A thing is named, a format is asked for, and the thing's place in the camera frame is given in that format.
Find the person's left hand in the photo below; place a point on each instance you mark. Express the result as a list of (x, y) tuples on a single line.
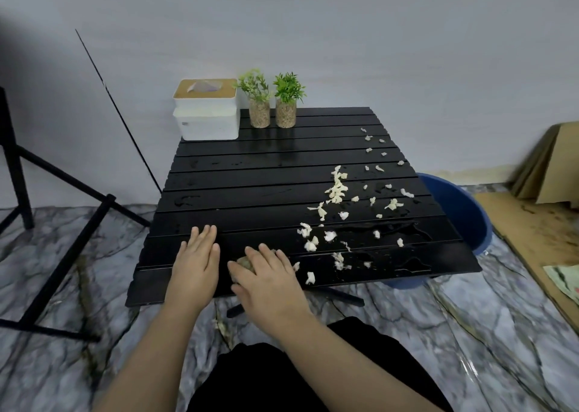
[(194, 271)]

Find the person's right hand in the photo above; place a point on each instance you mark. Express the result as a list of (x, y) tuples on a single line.
[(271, 294)]

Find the white paper scraps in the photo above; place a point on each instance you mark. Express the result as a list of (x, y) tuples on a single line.
[(337, 192)]

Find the white tissue box wooden lid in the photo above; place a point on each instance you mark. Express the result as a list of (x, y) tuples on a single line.
[(208, 118)]

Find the person's left forearm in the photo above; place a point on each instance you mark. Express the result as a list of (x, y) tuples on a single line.
[(154, 362)]

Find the black slatted table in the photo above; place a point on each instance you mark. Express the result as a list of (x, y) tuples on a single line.
[(271, 163)]

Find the pale green potted plant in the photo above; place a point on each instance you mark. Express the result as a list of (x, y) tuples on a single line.
[(259, 115)]

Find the thin black rod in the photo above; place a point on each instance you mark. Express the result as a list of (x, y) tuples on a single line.
[(118, 110)]

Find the dark green potted plant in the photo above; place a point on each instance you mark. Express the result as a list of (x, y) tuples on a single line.
[(286, 115)]

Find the white tissue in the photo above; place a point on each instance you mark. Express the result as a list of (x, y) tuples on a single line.
[(203, 86)]

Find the blue plastic bucket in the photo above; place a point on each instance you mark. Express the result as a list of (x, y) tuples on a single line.
[(457, 213)]

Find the round black side table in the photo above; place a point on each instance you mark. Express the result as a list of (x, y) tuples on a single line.
[(16, 167)]

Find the flat stained cardboard sheet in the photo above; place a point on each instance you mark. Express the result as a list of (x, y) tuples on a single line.
[(534, 235)]

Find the green patterned cloth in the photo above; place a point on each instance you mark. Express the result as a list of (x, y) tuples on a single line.
[(565, 280)]

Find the upright brown cardboard sheets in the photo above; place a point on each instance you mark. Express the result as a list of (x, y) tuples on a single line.
[(561, 163)]

